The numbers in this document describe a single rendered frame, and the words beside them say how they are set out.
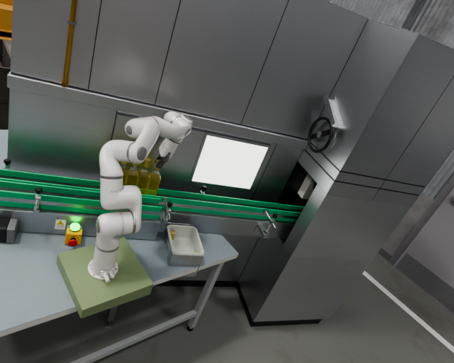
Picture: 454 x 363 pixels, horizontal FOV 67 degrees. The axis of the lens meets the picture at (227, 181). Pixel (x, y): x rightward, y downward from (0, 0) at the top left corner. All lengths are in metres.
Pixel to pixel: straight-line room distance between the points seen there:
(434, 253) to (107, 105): 3.60
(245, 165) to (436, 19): 2.89
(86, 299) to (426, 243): 3.57
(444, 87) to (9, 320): 2.20
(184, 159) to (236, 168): 0.34
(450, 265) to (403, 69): 2.80
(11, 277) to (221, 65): 1.35
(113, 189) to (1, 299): 0.60
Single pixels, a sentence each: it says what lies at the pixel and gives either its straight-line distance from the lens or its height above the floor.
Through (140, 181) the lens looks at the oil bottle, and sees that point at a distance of 1.84.
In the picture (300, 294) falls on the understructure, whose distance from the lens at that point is 2.61.
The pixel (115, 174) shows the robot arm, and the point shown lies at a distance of 1.37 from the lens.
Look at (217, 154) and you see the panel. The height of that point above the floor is 1.20.
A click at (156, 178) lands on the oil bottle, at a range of 1.83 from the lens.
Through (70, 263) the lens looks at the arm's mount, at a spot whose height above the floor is 0.81.
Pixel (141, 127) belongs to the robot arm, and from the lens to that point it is 1.39.
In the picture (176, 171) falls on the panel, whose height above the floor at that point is 1.05.
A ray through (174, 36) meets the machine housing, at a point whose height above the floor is 1.75.
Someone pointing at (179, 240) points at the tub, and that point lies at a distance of 1.95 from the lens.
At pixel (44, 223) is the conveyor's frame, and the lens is 1.84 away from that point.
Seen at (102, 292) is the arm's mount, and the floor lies 0.81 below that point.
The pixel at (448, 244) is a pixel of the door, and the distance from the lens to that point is 4.25.
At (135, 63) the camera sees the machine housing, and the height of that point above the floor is 1.58.
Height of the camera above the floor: 2.01
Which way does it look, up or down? 27 degrees down
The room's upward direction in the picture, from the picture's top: 22 degrees clockwise
